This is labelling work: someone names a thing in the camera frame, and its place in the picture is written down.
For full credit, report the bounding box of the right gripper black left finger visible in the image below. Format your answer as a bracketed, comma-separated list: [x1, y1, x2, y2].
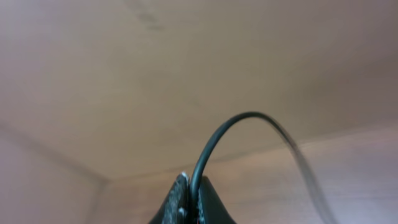
[149, 172, 190, 224]

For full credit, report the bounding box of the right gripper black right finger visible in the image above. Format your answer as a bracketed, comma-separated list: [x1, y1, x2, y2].
[197, 176, 236, 224]

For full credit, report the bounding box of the thin black USB cable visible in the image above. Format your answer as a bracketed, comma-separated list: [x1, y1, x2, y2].
[189, 111, 338, 224]

